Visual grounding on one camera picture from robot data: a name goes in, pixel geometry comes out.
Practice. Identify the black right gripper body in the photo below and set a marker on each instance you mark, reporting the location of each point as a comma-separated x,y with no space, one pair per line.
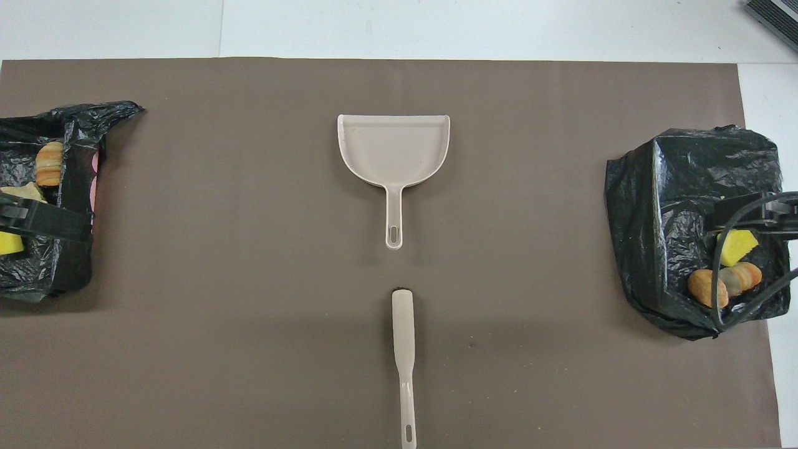
782,212

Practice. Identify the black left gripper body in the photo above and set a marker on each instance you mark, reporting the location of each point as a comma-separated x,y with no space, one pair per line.
12,213

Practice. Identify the large yellow sponge chunk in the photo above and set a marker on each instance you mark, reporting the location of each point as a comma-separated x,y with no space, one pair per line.
737,244

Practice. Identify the orange striped bread piece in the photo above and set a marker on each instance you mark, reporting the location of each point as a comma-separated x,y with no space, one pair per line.
742,277

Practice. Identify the brown bread roll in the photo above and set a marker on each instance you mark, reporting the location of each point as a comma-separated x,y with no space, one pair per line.
706,288

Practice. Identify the beige plastic dustpan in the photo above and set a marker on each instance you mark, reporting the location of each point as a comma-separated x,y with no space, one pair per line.
393,149

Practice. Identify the beige hand brush black bristles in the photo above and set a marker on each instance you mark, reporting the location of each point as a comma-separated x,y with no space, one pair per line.
404,337

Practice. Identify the black bag lined pink bin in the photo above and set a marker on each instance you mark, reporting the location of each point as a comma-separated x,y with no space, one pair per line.
68,268

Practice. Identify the brown table mat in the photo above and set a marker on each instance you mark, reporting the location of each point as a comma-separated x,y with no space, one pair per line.
249,249

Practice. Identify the dark grey ribbed object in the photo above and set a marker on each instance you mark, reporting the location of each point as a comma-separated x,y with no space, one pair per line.
779,15

